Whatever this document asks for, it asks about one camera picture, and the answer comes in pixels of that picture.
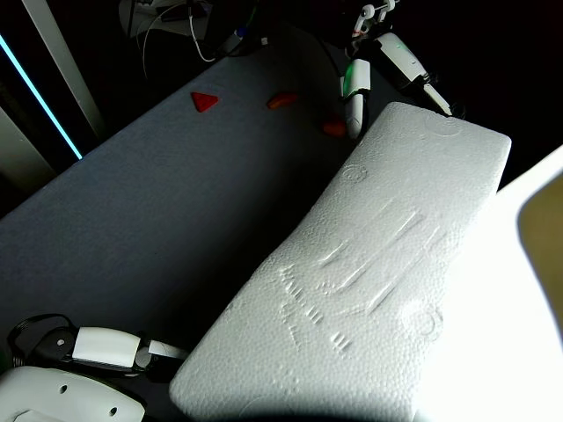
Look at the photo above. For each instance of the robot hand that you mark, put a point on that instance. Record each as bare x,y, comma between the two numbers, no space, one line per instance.
66,395
400,57

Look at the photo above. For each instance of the white styrofoam lid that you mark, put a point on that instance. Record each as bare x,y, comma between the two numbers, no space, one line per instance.
352,264

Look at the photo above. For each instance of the small orange toy piece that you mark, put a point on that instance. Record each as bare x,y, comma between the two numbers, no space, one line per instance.
334,127

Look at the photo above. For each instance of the large ridged orange toy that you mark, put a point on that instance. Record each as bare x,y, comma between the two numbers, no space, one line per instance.
281,101

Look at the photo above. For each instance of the red triangle block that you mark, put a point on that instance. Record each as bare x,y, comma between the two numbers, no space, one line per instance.
203,101

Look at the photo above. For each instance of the grey table cloth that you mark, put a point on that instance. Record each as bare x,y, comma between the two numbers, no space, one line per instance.
154,198

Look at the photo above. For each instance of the beige panel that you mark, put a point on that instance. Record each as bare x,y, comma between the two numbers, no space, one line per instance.
22,149

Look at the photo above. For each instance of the white robot body shell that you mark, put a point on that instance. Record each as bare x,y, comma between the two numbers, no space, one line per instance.
497,329

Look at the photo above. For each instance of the cyan light strip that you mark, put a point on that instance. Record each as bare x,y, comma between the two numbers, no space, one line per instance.
39,94

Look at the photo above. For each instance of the white post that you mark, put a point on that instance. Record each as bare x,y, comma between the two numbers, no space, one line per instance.
66,57

